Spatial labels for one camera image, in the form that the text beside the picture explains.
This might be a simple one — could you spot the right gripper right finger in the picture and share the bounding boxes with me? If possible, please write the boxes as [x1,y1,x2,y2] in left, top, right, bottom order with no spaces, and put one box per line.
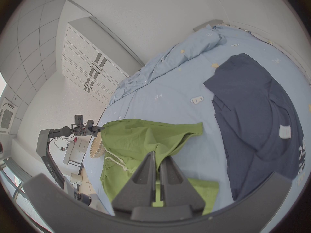
[159,156,206,215]

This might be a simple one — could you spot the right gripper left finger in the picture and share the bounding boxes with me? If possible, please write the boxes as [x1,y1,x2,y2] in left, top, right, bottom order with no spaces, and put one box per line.
[111,151,156,219]

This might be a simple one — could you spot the green shorts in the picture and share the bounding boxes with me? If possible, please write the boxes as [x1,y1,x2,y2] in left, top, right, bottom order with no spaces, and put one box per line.
[100,120,219,215]

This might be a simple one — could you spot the white chest of drawers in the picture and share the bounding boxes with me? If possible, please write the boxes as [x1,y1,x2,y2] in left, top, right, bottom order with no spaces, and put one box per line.
[72,139,89,153]

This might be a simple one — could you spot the round woven basket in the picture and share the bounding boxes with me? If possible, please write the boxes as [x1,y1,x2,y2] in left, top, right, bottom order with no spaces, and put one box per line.
[89,134,106,158]

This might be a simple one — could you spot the white wardrobe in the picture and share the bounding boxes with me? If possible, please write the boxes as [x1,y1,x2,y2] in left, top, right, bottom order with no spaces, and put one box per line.
[62,17,146,105]

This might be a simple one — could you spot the ceiling air conditioner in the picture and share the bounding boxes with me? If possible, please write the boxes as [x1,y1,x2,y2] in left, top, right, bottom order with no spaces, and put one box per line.
[0,97,17,134]

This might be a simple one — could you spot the dark blue T-shirt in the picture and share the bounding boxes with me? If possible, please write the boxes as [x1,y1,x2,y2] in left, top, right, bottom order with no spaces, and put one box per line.
[203,53,305,201]

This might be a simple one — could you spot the pale blue quilt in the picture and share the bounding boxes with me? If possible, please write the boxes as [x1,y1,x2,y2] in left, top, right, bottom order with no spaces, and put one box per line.
[109,24,227,106]

